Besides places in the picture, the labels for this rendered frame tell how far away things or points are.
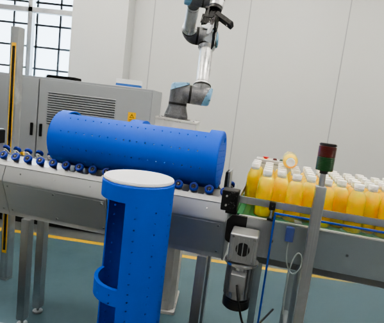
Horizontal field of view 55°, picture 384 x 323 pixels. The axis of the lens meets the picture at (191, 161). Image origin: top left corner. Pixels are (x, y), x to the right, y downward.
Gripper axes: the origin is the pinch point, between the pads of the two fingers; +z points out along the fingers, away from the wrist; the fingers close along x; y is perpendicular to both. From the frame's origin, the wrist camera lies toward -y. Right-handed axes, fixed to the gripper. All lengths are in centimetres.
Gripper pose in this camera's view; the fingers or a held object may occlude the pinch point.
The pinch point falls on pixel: (210, 42)
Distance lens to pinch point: 201.2
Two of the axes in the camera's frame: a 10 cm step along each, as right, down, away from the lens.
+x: -1.9, -2.3, -9.6
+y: -9.5, -2.0, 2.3
